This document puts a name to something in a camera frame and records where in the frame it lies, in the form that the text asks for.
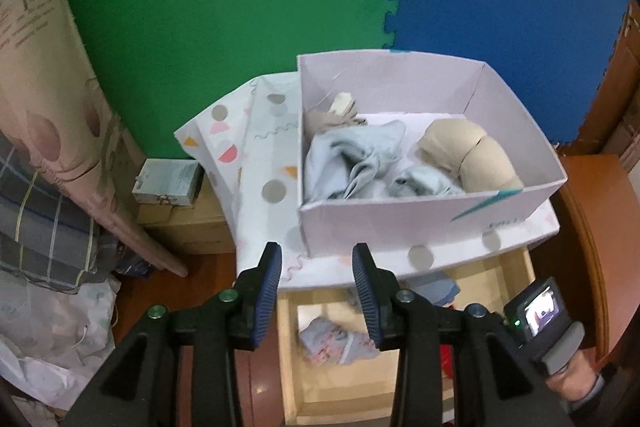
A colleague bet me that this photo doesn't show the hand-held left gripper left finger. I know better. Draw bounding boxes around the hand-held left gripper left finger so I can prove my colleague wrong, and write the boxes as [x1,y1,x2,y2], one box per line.
[65,241,284,427]

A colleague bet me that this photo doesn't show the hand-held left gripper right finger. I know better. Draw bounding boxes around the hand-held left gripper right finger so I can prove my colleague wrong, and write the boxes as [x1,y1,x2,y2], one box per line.
[351,242,576,427]

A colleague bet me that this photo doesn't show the blue sock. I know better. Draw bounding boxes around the blue sock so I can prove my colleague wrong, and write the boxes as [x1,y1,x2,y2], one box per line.
[404,271,461,308]

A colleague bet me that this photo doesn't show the white cardboard box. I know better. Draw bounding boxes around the white cardboard box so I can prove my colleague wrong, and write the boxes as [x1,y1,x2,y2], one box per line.
[296,49,568,259]

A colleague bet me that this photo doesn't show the wooden drawer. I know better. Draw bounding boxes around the wooden drawer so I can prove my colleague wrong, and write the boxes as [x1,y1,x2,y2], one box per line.
[276,244,537,427]

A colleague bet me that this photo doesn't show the beige socks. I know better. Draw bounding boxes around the beige socks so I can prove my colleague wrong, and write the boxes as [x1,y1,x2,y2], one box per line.
[416,118,525,194]

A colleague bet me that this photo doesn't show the person's right forearm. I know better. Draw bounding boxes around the person's right forearm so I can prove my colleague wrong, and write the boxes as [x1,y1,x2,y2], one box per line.
[562,369,626,418]

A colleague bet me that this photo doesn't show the beige underwear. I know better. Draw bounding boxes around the beige underwear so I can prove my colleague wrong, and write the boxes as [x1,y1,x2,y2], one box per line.
[305,92,368,138]

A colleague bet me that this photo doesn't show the person's right hand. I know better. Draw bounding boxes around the person's right hand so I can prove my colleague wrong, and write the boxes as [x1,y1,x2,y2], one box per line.
[545,348,600,403]

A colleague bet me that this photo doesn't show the pale patterned garment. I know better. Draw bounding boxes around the pale patterned garment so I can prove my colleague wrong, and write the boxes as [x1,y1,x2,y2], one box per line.
[299,317,382,366]

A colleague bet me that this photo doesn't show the red garment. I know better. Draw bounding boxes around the red garment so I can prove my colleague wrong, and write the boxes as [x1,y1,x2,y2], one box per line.
[439,342,457,379]

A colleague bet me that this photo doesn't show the brown cardboard box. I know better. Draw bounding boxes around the brown cardboard box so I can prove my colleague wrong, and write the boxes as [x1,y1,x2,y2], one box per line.
[136,179,236,256]

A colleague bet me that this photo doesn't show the orange wooden furniture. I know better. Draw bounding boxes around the orange wooden furniture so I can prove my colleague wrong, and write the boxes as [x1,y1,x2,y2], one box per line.
[550,153,640,368]

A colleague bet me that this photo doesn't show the grey-blue garment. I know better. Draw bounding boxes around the grey-blue garment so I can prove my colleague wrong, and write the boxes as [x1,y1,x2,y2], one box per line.
[387,166,467,198]

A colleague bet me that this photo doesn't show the light blue garment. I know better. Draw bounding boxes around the light blue garment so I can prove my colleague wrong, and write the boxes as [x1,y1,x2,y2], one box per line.
[304,120,407,202]

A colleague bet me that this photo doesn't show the white patterned cloth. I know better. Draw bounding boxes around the white patterned cloth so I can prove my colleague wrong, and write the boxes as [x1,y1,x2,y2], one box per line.
[174,71,560,292]

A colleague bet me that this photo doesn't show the small white printed box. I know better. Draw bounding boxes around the small white printed box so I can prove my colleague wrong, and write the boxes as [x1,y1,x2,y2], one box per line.
[131,158,203,208]

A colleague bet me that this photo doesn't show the white plastic bag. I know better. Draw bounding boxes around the white plastic bag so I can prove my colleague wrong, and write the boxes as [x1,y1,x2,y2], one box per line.
[0,269,123,413]

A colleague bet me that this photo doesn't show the plaid bedding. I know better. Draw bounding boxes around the plaid bedding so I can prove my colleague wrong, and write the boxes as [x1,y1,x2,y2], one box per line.
[0,139,121,293]

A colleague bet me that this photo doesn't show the pink patterned quilt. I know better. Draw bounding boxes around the pink patterned quilt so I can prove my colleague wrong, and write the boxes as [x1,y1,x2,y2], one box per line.
[0,0,190,278]

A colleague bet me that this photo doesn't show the brown wooden door frame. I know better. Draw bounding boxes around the brown wooden door frame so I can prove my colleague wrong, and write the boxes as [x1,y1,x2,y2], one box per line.
[565,0,640,158]

